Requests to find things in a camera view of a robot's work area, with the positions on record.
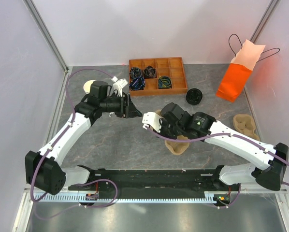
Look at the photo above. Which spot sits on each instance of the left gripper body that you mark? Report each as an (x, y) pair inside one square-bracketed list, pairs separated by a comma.
[(124, 109)]

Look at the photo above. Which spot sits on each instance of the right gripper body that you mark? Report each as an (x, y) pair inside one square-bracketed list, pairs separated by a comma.
[(170, 131)]

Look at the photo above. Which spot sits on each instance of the cardboard cup carrier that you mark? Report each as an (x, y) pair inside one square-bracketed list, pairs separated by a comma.
[(245, 125), (176, 148)]

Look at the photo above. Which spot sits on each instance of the stack of black lids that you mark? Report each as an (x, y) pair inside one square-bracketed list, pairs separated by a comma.
[(194, 96)]

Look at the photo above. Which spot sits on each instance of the stack of paper cups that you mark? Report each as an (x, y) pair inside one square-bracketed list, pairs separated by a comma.
[(87, 86)]

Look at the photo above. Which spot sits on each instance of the orange paper bag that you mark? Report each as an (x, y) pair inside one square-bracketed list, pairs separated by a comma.
[(241, 67)]

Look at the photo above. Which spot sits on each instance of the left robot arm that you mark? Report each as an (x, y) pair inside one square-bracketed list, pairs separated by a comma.
[(43, 168)]

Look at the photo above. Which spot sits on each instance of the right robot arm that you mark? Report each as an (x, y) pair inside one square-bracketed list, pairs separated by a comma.
[(266, 163)]

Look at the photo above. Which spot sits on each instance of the blue striped rolled tie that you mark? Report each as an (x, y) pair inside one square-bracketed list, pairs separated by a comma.
[(137, 83)]

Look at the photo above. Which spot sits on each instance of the dark patterned rolled tie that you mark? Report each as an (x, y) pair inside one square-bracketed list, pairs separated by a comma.
[(135, 72)]

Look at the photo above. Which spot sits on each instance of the black brown rolled tie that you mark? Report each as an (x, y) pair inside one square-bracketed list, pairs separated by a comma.
[(149, 72)]

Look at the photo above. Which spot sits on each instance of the green yellow rolled tie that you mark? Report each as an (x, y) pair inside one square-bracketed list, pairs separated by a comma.
[(164, 82)]

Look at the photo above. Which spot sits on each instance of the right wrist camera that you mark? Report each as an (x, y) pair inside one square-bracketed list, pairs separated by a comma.
[(151, 119)]

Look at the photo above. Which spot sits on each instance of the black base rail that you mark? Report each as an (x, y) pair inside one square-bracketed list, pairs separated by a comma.
[(154, 184)]

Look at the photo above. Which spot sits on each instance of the white cable duct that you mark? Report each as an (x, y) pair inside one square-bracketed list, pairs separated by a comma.
[(76, 197)]

